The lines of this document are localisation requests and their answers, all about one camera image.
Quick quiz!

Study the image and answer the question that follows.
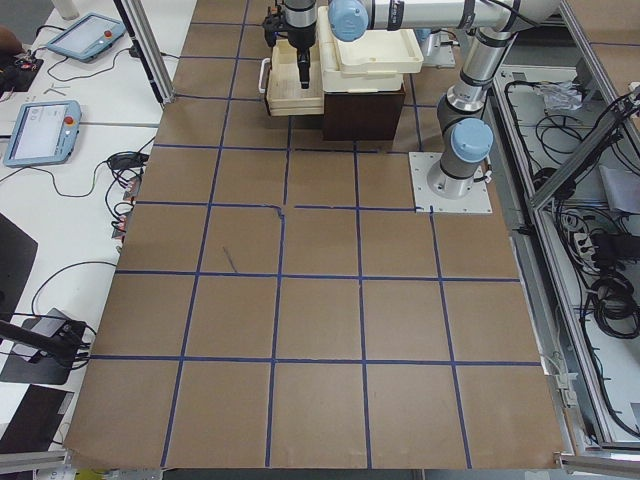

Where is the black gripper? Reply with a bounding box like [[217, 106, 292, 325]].
[[284, 0, 317, 90]]

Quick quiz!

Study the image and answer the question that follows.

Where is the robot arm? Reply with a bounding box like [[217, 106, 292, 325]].
[[329, 0, 559, 200]]

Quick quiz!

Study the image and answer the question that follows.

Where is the wooden drawer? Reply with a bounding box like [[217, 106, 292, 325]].
[[265, 39, 324, 117]]

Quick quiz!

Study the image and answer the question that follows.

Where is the cream plastic storage box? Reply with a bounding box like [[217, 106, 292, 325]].
[[318, 40, 404, 93]]

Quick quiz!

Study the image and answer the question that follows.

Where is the dark brown cabinet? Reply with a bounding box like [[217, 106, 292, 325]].
[[322, 86, 406, 141]]

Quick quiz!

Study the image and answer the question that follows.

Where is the black power adapter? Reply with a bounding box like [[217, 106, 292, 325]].
[[107, 151, 149, 171]]

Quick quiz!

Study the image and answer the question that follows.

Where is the far blue teach pendant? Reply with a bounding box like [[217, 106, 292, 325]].
[[46, 13, 126, 62]]

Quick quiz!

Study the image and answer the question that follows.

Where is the blue teach pendant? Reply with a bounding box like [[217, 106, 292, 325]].
[[46, 13, 126, 62], [3, 100, 82, 168]]

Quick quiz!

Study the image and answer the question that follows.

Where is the crumpled paper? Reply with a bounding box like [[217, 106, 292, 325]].
[[538, 81, 583, 111]]

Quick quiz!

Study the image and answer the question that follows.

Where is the near blue teach pendant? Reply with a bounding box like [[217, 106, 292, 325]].
[[3, 100, 82, 168]]

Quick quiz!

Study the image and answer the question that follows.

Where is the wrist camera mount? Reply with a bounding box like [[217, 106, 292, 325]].
[[262, 2, 284, 48]]

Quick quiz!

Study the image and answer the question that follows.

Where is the white drawer handle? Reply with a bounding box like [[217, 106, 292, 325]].
[[258, 58, 271, 95]]

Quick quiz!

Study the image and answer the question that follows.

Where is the aluminium frame post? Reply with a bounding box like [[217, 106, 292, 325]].
[[113, 0, 175, 106]]

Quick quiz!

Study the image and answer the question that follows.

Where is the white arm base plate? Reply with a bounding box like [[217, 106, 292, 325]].
[[408, 152, 493, 215]]

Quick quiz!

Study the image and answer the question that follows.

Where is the black cable bundle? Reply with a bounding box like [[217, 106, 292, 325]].
[[549, 199, 640, 341]]

